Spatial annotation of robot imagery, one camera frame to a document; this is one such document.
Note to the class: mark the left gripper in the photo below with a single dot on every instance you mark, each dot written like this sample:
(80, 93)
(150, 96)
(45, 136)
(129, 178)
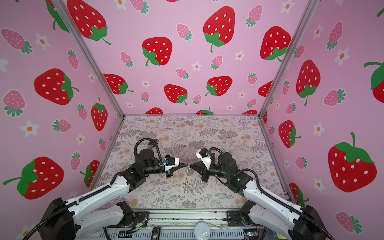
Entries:
(178, 167)

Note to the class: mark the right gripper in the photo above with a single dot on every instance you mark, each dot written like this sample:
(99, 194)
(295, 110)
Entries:
(200, 167)

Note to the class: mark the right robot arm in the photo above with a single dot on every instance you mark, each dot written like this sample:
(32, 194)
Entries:
(263, 207)

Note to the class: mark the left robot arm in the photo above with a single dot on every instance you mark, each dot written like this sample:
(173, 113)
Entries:
(72, 219)

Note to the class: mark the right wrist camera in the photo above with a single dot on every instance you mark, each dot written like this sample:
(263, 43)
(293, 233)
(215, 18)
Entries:
(204, 156)

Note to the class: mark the aluminium front rail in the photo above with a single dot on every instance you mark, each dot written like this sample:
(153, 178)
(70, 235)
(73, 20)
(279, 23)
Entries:
(180, 224)

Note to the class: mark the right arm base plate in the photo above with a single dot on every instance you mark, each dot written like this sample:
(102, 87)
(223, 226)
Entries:
(238, 219)

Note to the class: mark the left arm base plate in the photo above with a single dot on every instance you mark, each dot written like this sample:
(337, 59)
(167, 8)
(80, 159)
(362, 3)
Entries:
(132, 223)

